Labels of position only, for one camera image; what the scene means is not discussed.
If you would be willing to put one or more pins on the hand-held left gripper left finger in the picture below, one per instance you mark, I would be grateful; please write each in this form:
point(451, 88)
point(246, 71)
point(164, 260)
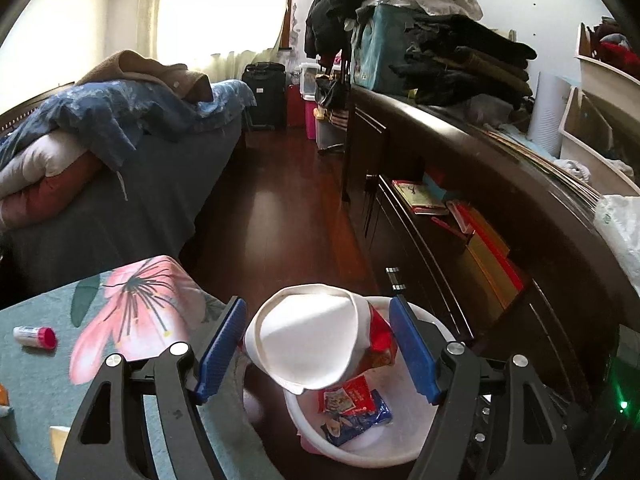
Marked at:
point(222, 350)

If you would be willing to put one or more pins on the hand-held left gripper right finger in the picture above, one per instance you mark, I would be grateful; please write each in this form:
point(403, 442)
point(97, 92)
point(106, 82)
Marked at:
point(412, 350)

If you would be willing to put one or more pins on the white paper bowl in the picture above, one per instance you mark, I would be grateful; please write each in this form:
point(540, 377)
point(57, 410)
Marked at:
point(305, 340)

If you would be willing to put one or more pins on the white plastic wastebasket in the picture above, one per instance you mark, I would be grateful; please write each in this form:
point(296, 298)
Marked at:
point(400, 440)

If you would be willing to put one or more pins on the red orange snack bag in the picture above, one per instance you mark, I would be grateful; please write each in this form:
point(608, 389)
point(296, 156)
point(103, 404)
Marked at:
point(382, 340)

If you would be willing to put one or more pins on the red snack packet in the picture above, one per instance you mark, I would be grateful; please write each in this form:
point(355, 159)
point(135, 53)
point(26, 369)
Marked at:
point(350, 395)

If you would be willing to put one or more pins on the blue snack packet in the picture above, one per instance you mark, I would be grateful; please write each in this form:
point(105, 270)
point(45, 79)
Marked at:
point(360, 425)

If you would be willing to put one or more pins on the yellow box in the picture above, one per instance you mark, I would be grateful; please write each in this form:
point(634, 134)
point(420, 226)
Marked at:
point(487, 272)

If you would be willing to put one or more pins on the stack of books in shelf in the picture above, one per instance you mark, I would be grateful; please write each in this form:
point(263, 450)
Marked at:
point(485, 240)

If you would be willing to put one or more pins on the white plastic bag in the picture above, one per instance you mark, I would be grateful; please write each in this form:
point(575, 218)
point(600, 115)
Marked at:
point(620, 235)

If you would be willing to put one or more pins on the red yellow book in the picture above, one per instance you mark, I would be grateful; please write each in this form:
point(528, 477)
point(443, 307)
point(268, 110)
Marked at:
point(420, 197)

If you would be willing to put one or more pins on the bed with grey sheet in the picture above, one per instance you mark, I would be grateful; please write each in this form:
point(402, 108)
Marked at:
point(125, 210)

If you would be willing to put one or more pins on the dark wooden dresser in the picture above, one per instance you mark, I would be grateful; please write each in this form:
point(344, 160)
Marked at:
point(550, 230)

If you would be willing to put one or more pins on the beige paper piece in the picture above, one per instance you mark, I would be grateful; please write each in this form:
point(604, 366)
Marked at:
point(59, 442)

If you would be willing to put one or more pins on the small tube with red cap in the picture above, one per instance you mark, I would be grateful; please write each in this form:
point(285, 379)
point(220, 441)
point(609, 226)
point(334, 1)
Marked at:
point(32, 335)

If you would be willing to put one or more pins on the teal floral tablecloth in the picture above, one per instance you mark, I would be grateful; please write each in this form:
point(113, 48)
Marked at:
point(30, 390)

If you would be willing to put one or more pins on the small white cloth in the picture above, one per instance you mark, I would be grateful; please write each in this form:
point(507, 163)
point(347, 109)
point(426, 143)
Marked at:
point(570, 169)

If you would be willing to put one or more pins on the orange packet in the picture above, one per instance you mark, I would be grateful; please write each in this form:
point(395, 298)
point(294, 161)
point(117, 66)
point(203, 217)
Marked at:
point(4, 394)

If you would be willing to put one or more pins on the stack of flat papers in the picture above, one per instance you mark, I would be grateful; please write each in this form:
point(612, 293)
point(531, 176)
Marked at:
point(540, 160)

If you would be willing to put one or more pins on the clear storage bin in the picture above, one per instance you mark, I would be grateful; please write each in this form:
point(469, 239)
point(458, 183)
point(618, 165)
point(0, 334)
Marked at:
point(330, 132)

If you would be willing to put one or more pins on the red quilt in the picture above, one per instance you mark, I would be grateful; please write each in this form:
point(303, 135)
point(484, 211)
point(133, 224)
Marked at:
point(55, 185)

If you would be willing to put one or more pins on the pink plastic box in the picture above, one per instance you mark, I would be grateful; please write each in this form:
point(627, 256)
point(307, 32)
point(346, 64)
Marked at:
point(311, 120)

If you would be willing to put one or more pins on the red suitcase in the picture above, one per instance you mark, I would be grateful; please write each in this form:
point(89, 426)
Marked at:
point(295, 107)

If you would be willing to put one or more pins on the black suitcase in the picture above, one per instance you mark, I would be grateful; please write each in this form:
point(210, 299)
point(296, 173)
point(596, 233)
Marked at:
point(265, 95)

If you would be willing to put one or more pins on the pale pink quilt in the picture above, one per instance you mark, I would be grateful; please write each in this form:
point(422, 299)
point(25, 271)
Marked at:
point(35, 160)

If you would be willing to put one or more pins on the black handbag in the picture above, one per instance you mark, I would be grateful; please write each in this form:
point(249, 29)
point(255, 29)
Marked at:
point(332, 92)

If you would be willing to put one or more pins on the white cylinder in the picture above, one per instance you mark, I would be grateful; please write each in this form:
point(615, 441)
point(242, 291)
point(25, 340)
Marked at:
point(550, 115)

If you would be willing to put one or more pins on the blue floral blanket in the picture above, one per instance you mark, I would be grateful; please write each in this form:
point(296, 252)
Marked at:
point(90, 110)

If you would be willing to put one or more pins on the clear container with white lid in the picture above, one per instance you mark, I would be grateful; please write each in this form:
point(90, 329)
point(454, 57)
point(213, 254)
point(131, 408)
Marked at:
point(307, 82)

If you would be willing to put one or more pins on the stack of dark folded clothes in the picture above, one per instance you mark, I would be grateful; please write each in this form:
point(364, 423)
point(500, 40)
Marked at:
point(470, 60)

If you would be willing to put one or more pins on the brown blanket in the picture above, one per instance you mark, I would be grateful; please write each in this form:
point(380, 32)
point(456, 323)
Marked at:
point(135, 67)

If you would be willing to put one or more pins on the teal storage box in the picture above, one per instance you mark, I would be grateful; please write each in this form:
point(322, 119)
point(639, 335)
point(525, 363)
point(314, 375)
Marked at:
point(380, 50)

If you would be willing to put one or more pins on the white shelf bin with clothes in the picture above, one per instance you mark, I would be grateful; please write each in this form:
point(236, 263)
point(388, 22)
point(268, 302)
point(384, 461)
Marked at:
point(605, 75)

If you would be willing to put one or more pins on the dark wooden headboard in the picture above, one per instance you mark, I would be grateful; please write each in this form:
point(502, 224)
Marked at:
point(15, 117)

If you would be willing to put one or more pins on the red clothes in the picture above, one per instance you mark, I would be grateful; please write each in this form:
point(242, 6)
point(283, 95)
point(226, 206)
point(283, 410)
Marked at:
point(620, 47)

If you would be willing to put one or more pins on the white curtains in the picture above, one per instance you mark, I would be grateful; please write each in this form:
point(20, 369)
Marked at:
point(150, 10)

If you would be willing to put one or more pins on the hanging black jackets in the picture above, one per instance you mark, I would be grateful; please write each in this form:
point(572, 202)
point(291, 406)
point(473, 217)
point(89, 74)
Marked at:
point(340, 5)

